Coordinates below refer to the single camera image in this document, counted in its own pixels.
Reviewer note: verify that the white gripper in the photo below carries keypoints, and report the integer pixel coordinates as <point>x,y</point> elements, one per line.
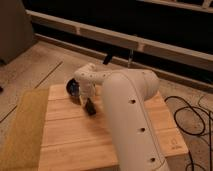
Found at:
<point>87,90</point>

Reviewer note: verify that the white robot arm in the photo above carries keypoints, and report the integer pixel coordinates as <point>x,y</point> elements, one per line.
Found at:
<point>123,95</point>

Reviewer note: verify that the dark ceramic bowl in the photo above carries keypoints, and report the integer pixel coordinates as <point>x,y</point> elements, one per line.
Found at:
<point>72,88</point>

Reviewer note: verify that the wooden bamboo board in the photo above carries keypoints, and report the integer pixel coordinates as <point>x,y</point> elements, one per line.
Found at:
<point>74,141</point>

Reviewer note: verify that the yellow-green cloth mat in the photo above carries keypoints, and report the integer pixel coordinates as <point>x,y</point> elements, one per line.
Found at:
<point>21,149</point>

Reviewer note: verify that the grey cabinet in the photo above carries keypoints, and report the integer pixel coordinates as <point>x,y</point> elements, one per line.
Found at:
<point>16,32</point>

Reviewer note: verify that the white window frame rail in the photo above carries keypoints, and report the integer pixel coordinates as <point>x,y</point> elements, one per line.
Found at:
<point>155,48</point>

